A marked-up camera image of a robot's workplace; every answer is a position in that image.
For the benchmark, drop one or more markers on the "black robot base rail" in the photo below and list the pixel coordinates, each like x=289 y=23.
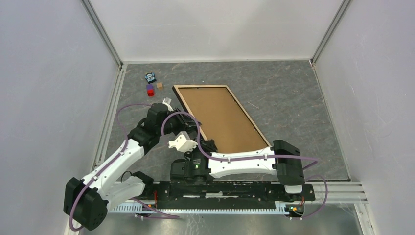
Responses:
x=222 y=195

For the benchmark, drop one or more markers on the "small wooden cube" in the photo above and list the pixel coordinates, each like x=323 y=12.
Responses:
x=160 y=86

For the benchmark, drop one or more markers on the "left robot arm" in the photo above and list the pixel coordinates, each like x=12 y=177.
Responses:
x=88 y=200

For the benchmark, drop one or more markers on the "wooden picture frame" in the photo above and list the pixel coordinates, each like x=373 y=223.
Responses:
x=184 y=100

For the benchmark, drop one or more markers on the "right aluminium corner post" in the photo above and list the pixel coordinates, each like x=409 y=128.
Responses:
x=330 y=30

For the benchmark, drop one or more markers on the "left aluminium side rail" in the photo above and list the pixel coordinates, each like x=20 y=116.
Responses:
x=108 y=121

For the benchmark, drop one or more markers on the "white toothed cable duct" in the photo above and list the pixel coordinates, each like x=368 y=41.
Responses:
x=278 y=209

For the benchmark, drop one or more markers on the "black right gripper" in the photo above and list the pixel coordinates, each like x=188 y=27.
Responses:
x=208 y=145

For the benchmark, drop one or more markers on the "purple and red block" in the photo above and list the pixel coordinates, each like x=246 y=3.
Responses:
x=150 y=90

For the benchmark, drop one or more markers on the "brown backing board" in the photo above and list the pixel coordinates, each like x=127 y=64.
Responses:
x=220 y=120

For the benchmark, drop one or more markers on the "aluminium corner post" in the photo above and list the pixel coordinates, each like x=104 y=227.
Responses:
x=101 y=31
x=330 y=30

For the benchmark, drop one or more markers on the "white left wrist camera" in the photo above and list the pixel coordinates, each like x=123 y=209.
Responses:
x=167 y=102

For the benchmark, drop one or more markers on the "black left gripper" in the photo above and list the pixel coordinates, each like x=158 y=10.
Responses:
x=185 y=123

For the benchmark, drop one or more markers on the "left aluminium corner post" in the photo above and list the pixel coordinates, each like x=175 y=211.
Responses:
x=101 y=31

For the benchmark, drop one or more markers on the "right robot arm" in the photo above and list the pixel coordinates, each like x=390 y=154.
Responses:
x=280 y=160

